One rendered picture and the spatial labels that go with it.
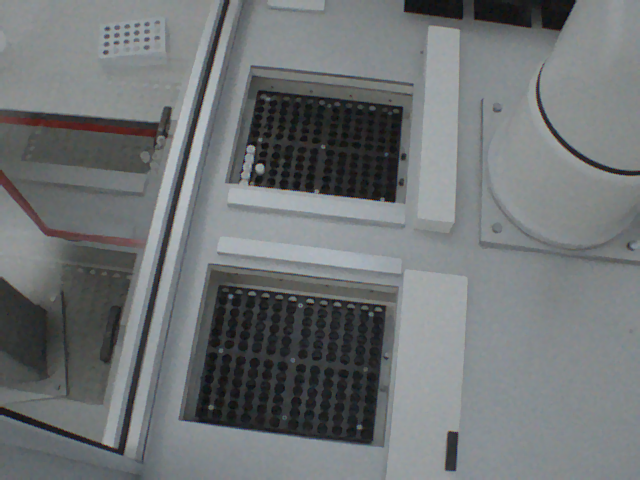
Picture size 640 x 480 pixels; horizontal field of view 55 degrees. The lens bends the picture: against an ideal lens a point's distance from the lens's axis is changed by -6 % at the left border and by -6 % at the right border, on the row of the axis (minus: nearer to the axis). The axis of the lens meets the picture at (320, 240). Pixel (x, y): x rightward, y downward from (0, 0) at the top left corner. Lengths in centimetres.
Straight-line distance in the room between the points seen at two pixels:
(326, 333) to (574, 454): 34
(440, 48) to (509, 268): 34
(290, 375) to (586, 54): 51
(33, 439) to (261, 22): 74
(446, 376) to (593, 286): 24
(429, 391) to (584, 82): 38
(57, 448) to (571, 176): 58
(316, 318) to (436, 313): 16
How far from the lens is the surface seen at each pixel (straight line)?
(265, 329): 85
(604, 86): 66
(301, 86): 103
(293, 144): 96
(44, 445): 50
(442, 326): 80
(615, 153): 72
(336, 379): 83
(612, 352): 88
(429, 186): 84
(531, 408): 82
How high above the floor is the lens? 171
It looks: 67 degrees down
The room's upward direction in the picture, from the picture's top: 3 degrees clockwise
